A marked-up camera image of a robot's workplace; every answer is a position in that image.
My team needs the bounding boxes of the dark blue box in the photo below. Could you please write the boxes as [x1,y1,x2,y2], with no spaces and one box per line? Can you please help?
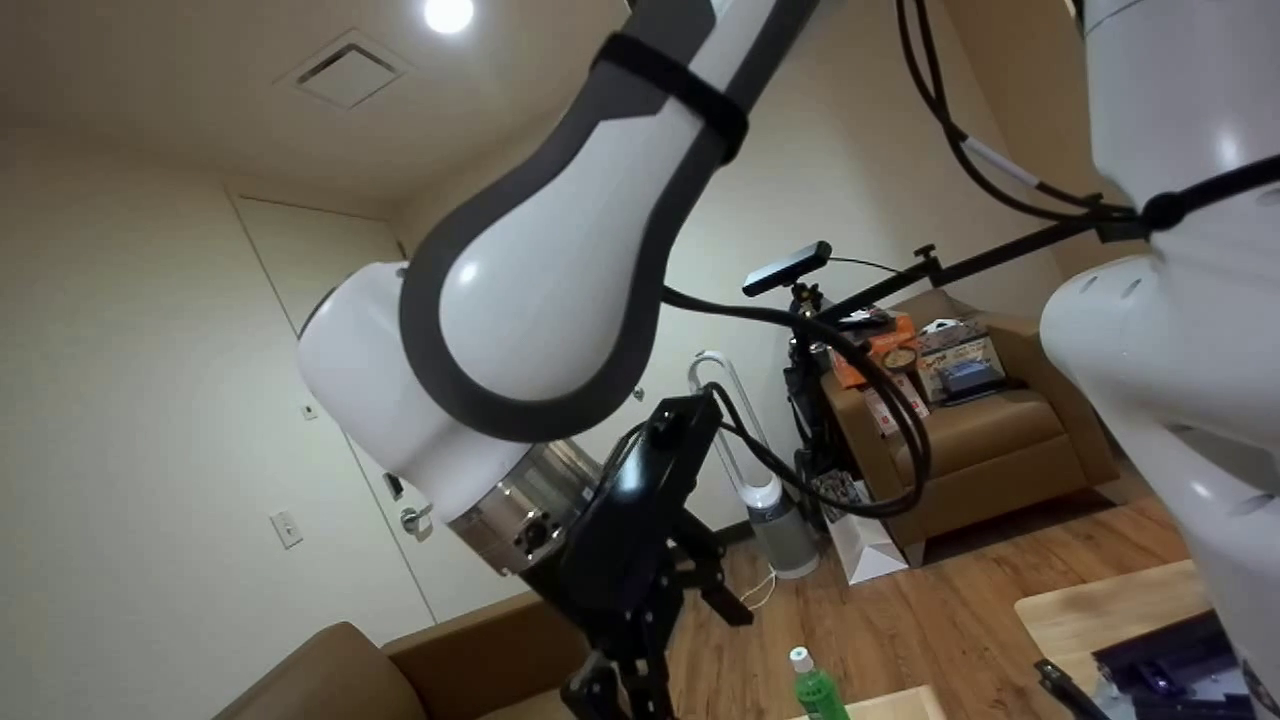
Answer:
[1090,613,1265,720]

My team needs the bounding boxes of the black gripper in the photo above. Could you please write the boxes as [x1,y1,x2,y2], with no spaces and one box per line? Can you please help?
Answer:
[518,491,760,720]

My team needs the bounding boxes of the orange box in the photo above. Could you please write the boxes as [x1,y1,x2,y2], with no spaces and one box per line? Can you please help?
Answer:
[850,310,929,378]

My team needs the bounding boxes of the white paper bag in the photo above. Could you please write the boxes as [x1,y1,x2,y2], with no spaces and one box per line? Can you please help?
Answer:
[819,496,910,588]

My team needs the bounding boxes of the light wooden side table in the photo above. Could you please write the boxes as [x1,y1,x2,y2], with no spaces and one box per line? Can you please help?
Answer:
[1013,555,1215,697]

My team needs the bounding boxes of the green plastic bottle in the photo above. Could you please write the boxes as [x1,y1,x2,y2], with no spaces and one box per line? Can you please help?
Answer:
[782,645,850,720]

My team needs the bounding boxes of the brown leather sofa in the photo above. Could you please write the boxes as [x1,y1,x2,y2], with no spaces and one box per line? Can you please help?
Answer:
[815,310,1123,564]

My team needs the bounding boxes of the silver door lever handle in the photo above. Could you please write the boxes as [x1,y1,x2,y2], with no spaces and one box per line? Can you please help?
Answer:
[394,501,439,544]

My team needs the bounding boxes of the tan leather armchair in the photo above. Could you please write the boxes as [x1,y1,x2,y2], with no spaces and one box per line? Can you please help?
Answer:
[211,595,593,720]

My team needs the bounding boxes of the white room door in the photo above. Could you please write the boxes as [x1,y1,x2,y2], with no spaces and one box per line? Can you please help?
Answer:
[228,191,534,632]

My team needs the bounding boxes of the black equipment stand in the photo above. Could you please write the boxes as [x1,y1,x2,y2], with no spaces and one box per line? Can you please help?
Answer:
[782,283,856,512]

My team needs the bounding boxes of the white bladeless fan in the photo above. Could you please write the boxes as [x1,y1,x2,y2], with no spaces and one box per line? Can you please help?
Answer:
[687,346,824,580]

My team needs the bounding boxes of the black stereo camera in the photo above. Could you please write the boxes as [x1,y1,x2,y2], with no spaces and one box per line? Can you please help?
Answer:
[741,236,834,298]

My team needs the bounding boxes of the round ceiling light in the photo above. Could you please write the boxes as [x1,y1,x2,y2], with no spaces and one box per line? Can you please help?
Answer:
[416,0,480,40]

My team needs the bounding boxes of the white ceiling vent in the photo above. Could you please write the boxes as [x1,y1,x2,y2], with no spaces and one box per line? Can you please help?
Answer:
[293,35,405,113]

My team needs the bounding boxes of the black clamp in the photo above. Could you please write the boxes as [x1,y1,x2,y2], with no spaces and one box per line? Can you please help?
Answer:
[1032,656,1113,720]

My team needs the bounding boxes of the blue grey box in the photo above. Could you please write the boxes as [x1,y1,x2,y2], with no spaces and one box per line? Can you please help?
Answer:
[917,317,1013,409]

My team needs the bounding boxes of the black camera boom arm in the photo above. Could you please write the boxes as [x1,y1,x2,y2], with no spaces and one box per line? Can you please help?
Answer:
[812,210,1166,324]

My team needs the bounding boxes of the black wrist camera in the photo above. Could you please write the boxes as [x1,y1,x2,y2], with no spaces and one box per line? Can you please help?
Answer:
[597,390,728,536]

